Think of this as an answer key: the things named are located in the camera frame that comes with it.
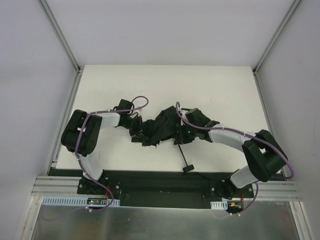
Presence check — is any white cable duct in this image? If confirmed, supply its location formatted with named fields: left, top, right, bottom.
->
left=210, top=201, right=233, bottom=210
left=42, top=196, right=120, bottom=208

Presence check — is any right aluminium frame post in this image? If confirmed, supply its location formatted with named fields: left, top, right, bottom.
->
left=252, top=0, right=305, bottom=75

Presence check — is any right white cable duct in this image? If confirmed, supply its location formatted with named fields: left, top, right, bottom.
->
left=210, top=201, right=233, bottom=210

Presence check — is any left white cable duct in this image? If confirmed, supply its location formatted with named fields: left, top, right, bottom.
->
left=42, top=196, right=120, bottom=208

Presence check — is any aluminium cross rail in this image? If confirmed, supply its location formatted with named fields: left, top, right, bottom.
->
left=31, top=175, right=83, bottom=197

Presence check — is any circuit board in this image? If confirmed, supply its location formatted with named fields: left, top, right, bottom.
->
left=87, top=197, right=108, bottom=205
left=228, top=201, right=244, bottom=209

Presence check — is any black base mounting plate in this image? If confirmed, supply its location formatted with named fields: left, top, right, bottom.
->
left=48, top=168, right=265, bottom=209

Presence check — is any black folding umbrella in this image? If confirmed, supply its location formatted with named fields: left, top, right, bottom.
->
left=131, top=106, right=197, bottom=173

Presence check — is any aluminium frame post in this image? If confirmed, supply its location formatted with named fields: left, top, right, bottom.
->
left=37, top=0, right=85, bottom=73
left=252, top=0, right=305, bottom=75

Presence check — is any left circuit board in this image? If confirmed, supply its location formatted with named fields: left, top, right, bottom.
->
left=87, top=197, right=108, bottom=205

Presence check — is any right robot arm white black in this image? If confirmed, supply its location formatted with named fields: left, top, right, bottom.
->
left=175, top=106, right=288, bottom=199

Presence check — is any left aluminium frame post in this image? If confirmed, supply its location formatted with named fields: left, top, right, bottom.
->
left=37, top=0, right=85, bottom=73

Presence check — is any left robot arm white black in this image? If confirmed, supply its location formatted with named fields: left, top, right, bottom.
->
left=60, top=96, right=149, bottom=181

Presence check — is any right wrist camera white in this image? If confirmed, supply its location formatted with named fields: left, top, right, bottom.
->
left=178, top=108, right=191, bottom=126

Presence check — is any right circuit board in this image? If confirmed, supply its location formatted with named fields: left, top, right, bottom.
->
left=228, top=201, right=244, bottom=209

